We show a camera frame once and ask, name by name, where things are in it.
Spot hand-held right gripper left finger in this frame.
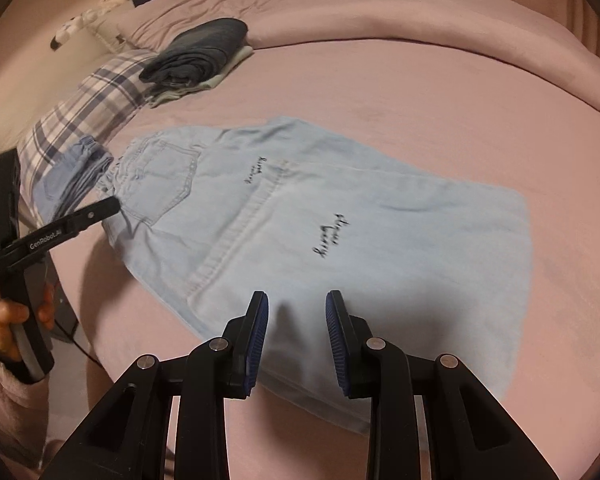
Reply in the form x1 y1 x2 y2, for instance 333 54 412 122
39 290 271 480

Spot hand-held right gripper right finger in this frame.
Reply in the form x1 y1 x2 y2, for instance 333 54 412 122
325 290 563 480

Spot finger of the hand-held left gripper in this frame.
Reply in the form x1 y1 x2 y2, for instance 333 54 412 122
55 196 122 239

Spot light blue strawberry pants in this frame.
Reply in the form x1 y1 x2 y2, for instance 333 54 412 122
96 116 535 436

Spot person's left forearm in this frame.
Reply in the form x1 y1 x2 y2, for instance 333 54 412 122
0 317 49 467

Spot folded dark denim pants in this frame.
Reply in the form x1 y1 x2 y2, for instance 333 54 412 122
139 17 249 88

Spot person's left hand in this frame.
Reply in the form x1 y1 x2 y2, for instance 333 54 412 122
0 280 57 361

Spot folded light blue jeans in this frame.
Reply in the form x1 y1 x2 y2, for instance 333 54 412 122
32 136 115 226

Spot dark nightstand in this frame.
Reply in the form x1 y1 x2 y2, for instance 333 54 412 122
52 284 79 342

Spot large plaid pillow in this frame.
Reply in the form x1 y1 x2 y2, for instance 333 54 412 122
17 49 161 196

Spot beige headboard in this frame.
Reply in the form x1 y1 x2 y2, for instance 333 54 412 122
0 20 111 161

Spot black and white plush toy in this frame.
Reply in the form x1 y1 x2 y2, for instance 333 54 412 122
49 14 97 52

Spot white cushion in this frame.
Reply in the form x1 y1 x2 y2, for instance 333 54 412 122
87 7 132 54

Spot folded pale green garment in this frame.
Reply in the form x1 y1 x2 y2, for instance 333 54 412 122
147 45 255 108

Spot bed with pink sheet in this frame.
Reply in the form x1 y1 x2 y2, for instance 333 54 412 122
45 35 600 480

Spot pink duvet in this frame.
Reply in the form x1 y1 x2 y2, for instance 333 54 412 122
115 0 600 116

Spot black cable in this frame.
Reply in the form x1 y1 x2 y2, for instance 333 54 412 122
52 327 114 379

